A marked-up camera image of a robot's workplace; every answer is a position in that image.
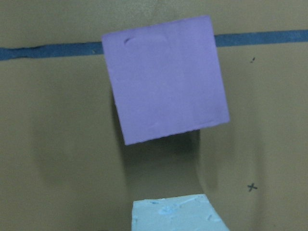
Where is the blue foam block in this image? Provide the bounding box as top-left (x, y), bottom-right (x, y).
top-left (131, 194), bottom-right (229, 231)

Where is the purple foam block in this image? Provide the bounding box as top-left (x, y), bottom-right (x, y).
top-left (102, 15), bottom-right (230, 145)

